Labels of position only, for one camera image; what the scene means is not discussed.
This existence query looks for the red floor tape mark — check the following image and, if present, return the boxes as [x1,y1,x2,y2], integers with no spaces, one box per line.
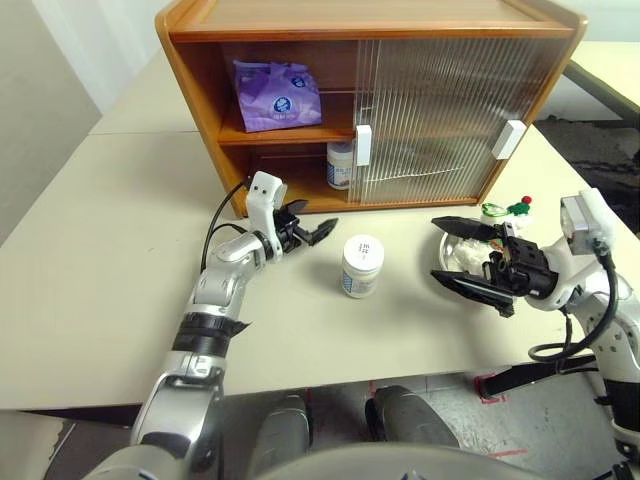
[472,372,506,405]

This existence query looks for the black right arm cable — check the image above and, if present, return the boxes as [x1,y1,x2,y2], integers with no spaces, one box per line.
[528,239,621,364]

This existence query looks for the wooden cabinet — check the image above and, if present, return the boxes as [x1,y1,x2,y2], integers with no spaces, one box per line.
[153,0,590,220]

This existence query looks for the ribbed translucent sliding door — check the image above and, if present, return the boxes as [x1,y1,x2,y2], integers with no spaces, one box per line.
[348,38,576,205]
[372,37,584,204]

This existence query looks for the round metal bowl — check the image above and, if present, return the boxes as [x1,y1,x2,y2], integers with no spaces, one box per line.
[437,230,501,274]

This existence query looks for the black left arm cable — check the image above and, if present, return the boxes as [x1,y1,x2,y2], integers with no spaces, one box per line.
[201,177,254,274]

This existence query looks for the wooden cabinet shelf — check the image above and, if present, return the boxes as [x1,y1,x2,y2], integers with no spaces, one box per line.
[218,122,359,147]

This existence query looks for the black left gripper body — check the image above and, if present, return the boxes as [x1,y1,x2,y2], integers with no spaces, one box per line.
[272,207,316,259]

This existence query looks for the white bottle with blue label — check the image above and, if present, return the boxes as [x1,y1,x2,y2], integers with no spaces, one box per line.
[326,141,357,191]
[341,234,384,300]

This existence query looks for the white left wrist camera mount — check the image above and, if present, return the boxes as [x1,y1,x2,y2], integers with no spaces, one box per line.
[244,170,290,251]

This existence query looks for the white plush toy dog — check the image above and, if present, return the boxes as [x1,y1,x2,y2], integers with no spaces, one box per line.
[452,194,537,266]

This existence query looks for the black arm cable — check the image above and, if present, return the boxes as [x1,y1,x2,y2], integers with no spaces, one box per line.
[201,177,254,274]
[528,239,621,364]

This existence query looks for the silver robot torso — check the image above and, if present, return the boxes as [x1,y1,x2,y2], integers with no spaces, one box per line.
[219,442,621,480]

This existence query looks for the dark grey rounded shape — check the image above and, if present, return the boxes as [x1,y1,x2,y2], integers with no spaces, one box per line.
[249,394,314,476]
[364,387,461,451]

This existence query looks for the black table foot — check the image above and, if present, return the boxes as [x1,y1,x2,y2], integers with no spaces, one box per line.
[474,362,601,401]

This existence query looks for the purple package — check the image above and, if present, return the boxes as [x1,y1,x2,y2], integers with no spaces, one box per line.
[232,59,322,134]

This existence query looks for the beige table with black frame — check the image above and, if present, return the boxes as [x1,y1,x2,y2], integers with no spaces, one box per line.
[563,39,640,121]

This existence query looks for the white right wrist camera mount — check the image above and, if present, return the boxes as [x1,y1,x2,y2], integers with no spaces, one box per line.
[559,187,616,256]

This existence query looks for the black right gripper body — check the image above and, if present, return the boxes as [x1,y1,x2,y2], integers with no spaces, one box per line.
[482,222,559,319]

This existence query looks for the white rectangular door handle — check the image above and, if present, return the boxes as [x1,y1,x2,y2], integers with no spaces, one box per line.
[492,119,527,160]
[354,124,374,167]

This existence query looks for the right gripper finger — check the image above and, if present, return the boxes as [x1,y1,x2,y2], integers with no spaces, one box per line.
[430,215,501,241]
[429,269,514,309]

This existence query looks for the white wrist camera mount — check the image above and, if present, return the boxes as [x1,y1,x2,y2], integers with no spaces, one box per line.
[559,187,616,256]
[244,170,290,251]

